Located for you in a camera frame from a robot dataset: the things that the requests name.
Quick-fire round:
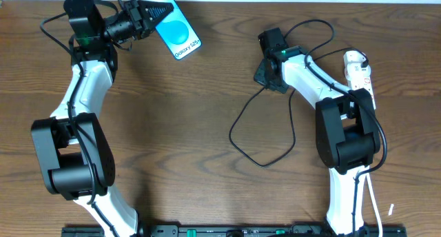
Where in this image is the blue Samsung Galaxy smartphone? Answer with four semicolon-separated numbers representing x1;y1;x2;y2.
143;0;202;60

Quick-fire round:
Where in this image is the black USB charging cable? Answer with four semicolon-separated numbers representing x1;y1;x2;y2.
228;47;369;168

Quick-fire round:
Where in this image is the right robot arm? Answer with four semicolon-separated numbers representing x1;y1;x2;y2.
254;28;384;236

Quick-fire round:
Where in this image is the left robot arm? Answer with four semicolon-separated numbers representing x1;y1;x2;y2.
31;0;174;236

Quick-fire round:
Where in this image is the white USB charger plug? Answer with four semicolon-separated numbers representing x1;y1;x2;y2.
343;50;369;68

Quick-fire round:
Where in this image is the white power strip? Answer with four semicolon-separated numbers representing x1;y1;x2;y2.
345;63;376;109

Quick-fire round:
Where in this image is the small white paper scrap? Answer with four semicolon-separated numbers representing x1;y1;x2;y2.
388;203;394;216

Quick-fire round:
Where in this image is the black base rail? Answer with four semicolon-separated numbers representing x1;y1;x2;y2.
61;224;407;237

